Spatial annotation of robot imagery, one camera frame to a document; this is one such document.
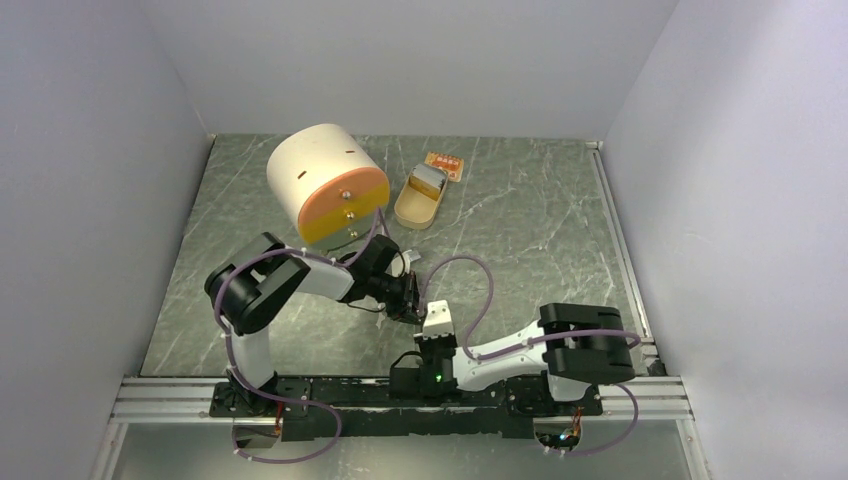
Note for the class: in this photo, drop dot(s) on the gold oval tray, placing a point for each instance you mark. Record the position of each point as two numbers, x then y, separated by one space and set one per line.
414 210

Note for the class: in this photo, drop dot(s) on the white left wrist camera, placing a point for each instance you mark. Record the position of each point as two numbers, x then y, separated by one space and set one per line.
411 256

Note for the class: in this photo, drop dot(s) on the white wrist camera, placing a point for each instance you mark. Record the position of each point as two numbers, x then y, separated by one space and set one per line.
438 320
411 256

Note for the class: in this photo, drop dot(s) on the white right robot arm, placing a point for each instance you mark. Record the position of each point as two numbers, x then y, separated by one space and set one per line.
571 346

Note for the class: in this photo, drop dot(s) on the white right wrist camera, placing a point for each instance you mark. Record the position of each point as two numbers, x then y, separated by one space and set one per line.
438 320

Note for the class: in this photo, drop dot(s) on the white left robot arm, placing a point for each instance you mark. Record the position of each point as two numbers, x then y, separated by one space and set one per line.
251 288

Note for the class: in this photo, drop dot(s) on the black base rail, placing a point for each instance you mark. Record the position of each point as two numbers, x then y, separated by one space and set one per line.
319 407

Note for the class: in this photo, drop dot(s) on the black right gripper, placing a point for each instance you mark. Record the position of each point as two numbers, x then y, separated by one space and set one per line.
426 344

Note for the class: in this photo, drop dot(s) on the cream cylindrical drawer box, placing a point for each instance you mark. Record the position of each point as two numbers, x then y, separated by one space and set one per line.
328 186

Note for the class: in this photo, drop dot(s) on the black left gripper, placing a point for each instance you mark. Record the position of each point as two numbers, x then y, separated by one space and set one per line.
412 300

